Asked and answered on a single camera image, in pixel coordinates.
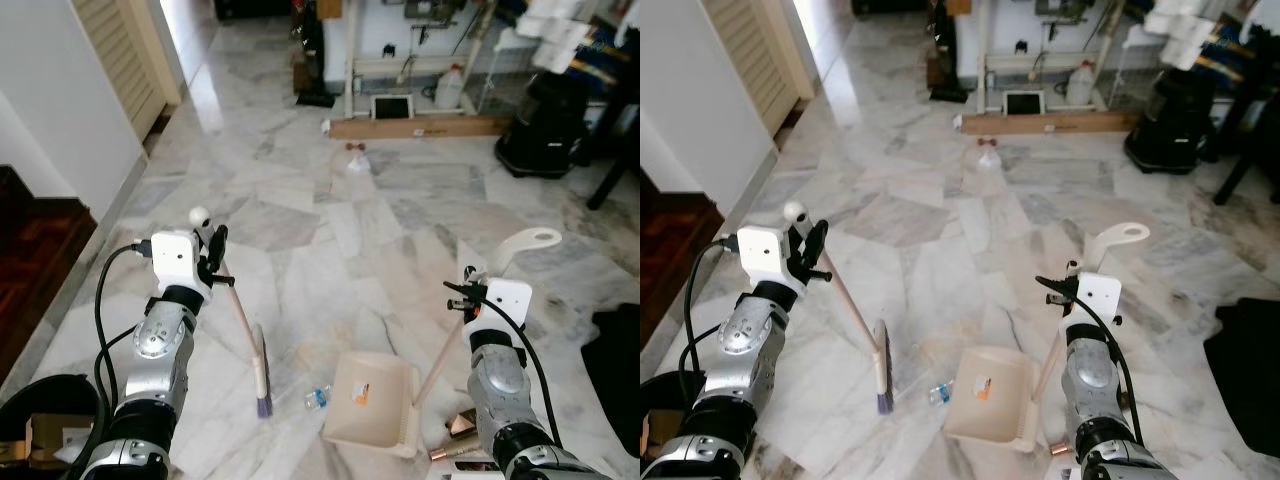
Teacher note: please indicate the dark wooden stairs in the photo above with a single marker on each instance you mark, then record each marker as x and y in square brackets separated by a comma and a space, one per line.
[670, 250]
[35, 260]

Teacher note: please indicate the long brown cardboard box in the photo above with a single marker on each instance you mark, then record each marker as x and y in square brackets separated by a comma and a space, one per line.
[1050, 122]
[420, 127]

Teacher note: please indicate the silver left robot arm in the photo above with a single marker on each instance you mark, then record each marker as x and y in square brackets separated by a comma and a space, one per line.
[160, 340]
[745, 340]

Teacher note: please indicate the white plastic jug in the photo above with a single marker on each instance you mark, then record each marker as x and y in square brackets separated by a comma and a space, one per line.
[450, 90]
[1080, 85]

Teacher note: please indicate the black upright appliance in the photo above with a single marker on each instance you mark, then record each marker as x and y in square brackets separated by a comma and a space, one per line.
[945, 60]
[315, 60]

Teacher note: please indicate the white framed tablet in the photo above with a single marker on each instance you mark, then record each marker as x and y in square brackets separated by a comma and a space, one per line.
[391, 107]
[1024, 103]

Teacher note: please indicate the black bag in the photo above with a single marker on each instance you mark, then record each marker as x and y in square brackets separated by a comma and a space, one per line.
[1245, 370]
[620, 380]

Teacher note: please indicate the light wooden louvre door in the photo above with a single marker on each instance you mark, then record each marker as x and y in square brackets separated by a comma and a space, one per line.
[120, 50]
[755, 50]

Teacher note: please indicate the black round vacuum cleaner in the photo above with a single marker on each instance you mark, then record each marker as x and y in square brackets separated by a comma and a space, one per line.
[1170, 125]
[545, 130]

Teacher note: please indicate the white metal rack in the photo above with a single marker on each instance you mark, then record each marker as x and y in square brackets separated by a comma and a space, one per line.
[1040, 62]
[420, 66]

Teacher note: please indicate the white folded towels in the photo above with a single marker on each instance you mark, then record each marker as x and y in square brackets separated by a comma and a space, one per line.
[1185, 30]
[555, 35]

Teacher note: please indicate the copper coloured wrapper litter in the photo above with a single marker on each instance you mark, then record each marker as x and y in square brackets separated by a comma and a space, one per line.
[462, 425]
[1057, 452]

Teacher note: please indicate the black waste bin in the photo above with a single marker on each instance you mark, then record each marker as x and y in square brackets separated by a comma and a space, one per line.
[692, 385]
[20, 395]

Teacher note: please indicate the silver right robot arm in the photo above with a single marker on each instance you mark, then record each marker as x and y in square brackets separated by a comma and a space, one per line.
[500, 385]
[1090, 380]

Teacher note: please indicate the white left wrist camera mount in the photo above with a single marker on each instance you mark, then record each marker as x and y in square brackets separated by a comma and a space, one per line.
[175, 258]
[762, 252]

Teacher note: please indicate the clear plastic bottle blue cap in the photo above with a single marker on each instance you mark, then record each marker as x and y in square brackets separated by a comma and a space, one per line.
[941, 393]
[317, 397]

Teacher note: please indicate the clear bottle with red cap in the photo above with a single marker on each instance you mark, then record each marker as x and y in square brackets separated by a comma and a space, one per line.
[988, 158]
[358, 165]

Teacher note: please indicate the black chair leg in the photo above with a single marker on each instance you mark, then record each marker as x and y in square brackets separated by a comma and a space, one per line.
[610, 180]
[1240, 175]

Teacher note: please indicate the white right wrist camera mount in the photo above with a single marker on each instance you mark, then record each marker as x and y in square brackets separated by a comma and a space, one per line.
[1100, 295]
[508, 300]

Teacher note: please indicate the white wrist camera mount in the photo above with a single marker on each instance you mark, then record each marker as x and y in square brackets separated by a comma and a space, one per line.
[762, 252]
[508, 300]
[175, 258]
[1100, 295]

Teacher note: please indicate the beige broom with purple bristles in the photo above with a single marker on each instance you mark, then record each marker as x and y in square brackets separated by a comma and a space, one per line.
[262, 385]
[883, 375]

